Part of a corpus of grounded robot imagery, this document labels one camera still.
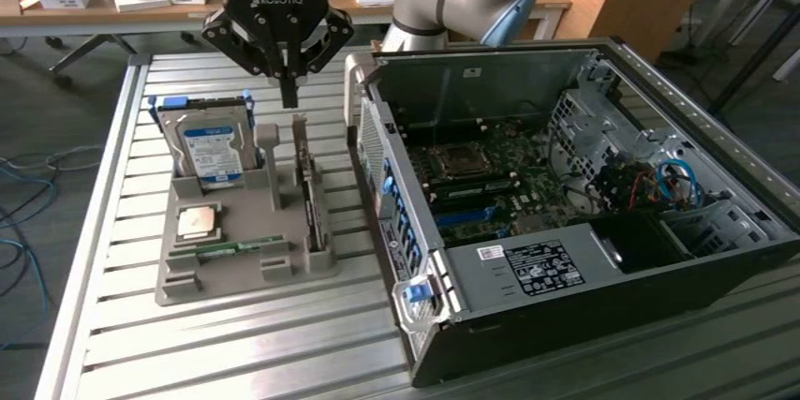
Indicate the Nvidia graphics card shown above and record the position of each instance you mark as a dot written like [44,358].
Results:
[310,194]

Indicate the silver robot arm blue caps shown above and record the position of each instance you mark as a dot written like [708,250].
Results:
[425,2]

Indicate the wooden desk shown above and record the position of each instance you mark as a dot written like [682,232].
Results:
[93,16]

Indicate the hard disk in blue caddy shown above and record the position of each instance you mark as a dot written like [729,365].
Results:
[209,147]

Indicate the CPU socket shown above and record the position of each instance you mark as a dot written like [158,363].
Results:
[464,158]

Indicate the CPU chip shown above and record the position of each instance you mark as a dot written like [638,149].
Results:
[196,223]

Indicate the grey printed parts rack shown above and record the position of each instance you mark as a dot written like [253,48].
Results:
[249,231]

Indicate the blue expansion slot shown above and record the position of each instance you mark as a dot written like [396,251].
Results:
[465,218]

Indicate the green RAM stick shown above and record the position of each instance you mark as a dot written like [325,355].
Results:
[237,246]

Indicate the green motherboard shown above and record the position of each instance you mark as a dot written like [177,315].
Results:
[537,194]

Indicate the wooden cabinet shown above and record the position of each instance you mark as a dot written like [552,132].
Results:
[649,6]

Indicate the blue case latch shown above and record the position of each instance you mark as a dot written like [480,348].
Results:
[414,292]

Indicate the grey power supply unit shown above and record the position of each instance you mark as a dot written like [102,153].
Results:
[481,278]

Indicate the black plastic fan shroud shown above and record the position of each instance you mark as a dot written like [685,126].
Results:
[644,245]

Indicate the black open PC case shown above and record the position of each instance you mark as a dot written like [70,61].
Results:
[562,325]

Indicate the metal disk bay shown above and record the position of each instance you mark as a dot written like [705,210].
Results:
[718,231]

